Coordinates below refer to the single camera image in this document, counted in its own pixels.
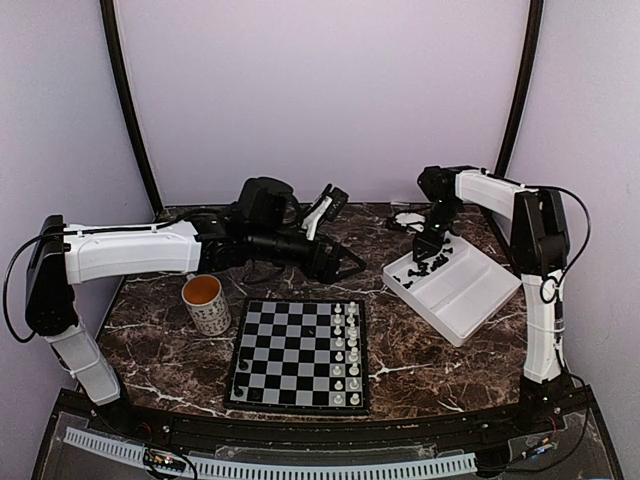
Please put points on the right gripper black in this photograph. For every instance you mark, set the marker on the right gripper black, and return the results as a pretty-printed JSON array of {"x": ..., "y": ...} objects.
[{"x": 432, "y": 245}]

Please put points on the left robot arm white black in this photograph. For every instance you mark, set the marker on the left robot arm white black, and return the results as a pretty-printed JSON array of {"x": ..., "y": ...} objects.
[{"x": 266, "y": 223}]

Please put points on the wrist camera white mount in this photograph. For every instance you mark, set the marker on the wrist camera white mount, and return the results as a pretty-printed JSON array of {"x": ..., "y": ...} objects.
[
  {"x": 325, "y": 208},
  {"x": 406, "y": 221}
]

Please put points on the white slotted cable duct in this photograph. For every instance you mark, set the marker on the white slotted cable duct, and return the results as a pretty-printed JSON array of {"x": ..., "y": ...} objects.
[{"x": 198, "y": 466}]

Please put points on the black silver chess board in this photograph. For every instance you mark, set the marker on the black silver chess board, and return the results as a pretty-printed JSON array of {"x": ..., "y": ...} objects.
[{"x": 288, "y": 342}]

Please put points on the patterned mug orange inside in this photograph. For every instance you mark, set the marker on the patterned mug orange inside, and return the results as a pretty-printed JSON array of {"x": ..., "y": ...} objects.
[{"x": 206, "y": 304}]

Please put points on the right black frame post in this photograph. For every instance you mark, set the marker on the right black frame post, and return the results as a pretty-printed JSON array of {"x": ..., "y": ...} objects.
[{"x": 521, "y": 89}]

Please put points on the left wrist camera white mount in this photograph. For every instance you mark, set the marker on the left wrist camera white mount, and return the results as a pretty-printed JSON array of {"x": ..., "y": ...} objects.
[{"x": 325, "y": 208}]

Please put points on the white chess pieces row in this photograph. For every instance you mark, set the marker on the white chess pieces row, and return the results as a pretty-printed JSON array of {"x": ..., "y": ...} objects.
[{"x": 346, "y": 365}]

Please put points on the left black frame post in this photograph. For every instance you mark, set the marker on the left black frame post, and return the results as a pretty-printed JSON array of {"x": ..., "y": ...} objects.
[{"x": 117, "y": 61}]

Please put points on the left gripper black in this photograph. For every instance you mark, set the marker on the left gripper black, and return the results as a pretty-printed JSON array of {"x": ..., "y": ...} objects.
[{"x": 329, "y": 272}]

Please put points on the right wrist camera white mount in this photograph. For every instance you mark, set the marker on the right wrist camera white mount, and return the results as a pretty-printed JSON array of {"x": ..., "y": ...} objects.
[{"x": 406, "y": 221}]

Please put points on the black aluminium front rail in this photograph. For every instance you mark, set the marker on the black aluminium front rail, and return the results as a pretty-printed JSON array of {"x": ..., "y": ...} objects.
[{"x": 483, "y": 430}]

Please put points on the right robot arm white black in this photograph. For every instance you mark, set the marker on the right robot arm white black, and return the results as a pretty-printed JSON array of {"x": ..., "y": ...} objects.
[{"x": 539, "y": 246}]

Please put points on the black chess pieces in tray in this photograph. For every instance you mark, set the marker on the black chess pieces in tray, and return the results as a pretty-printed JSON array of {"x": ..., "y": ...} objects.
[{"x": 409, "y": 272}]

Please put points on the white plastic tray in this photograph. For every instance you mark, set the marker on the white plastic tray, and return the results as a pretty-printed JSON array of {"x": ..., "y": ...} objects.
[{"x": 460, "y": 296}]

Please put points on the black frame post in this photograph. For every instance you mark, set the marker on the black frame post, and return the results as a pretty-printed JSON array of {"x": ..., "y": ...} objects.
[
  {"x": 117, "y": 61},
  {"x": 521, "y": 89}
]

